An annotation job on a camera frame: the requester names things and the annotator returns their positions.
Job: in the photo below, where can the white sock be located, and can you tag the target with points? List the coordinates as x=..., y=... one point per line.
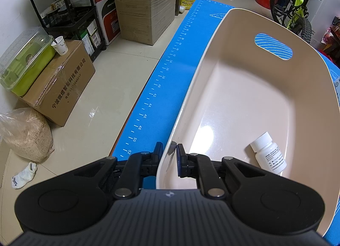
x=25, y=176

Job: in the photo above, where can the green black bicycle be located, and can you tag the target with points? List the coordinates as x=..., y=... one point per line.
x=293, y=15

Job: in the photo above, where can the beige plastic storage bin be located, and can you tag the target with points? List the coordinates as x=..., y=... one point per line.
x=257, y=77

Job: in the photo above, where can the large taped cardboard box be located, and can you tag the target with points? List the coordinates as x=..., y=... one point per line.
x=144, y=21

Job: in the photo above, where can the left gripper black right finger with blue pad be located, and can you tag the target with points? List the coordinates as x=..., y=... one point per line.
x=203, y=170

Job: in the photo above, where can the white freezer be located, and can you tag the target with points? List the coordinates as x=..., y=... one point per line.
x=321, y=15

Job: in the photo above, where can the red white appliance box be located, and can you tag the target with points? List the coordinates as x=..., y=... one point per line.
x=108, y=18

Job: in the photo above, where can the low cardboard box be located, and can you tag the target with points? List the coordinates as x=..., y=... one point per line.
x=60, y=84

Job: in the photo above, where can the green clear lidded container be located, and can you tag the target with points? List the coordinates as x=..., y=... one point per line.
x=24, y=60

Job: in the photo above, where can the black metal shelf rack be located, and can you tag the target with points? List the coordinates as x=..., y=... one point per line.
x=74, y=23

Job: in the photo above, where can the bag of wood shavings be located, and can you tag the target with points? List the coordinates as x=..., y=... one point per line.
x=27, y=133

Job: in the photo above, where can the blue silicone baking mat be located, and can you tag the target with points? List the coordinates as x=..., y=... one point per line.
x=261, y=208

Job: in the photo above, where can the white paper cup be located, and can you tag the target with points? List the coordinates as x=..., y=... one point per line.
x=59, y=45

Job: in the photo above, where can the white pill bottle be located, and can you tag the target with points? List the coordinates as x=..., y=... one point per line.
x=268, y=154

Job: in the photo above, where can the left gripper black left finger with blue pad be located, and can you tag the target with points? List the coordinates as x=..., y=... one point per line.
x=130, y=174

